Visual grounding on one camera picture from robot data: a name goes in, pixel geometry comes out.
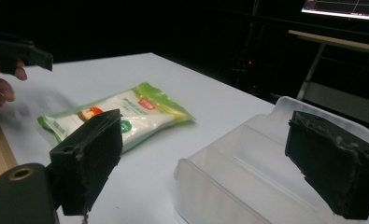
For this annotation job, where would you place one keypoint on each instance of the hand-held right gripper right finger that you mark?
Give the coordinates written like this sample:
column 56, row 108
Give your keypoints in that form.
column 334, row 168

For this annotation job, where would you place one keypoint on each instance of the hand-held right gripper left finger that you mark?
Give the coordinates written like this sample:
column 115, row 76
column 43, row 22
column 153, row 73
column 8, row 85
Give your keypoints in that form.
column 88, row 161

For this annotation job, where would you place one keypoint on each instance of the white and green snack packet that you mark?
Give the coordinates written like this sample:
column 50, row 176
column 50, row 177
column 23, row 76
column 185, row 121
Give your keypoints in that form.
column 138, row 118

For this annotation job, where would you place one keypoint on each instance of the clear plastic container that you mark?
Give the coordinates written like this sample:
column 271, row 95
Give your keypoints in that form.
column 235, row 174

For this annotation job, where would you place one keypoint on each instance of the light table with metal legs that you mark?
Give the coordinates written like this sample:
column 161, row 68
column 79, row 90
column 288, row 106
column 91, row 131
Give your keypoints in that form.
column 337, row 42

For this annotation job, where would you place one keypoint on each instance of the computer monitor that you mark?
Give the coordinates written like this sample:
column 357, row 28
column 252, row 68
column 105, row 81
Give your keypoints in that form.
column 344, row 9

